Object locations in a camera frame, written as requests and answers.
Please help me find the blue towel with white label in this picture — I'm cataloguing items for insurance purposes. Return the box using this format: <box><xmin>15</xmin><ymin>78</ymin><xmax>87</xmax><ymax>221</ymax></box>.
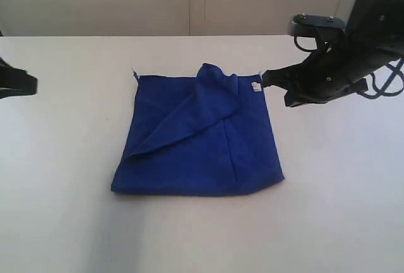
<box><xmin>110</xmin><ymin>63</ymin><xmax>284</xmax><ymax>197</ymax></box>

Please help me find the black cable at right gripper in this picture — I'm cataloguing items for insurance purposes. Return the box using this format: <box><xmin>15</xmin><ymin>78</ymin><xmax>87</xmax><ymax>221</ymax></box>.
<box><xmin>294</xmin><ymin>35</ymin><xmax>404</xmax><ymax>100</ymax></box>

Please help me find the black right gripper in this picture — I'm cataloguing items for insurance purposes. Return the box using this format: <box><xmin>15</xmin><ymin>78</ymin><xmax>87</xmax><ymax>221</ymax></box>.
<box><xmin>261</xmin><ymin>0</ymin><xmax>403</xmax><ymax>108</ymax></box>

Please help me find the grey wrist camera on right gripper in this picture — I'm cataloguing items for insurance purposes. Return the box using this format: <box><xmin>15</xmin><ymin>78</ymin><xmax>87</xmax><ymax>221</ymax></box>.
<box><xmin>287</xmin><ymin>14</ymin><xmax>345</xmax><ymax>40</ymax></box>

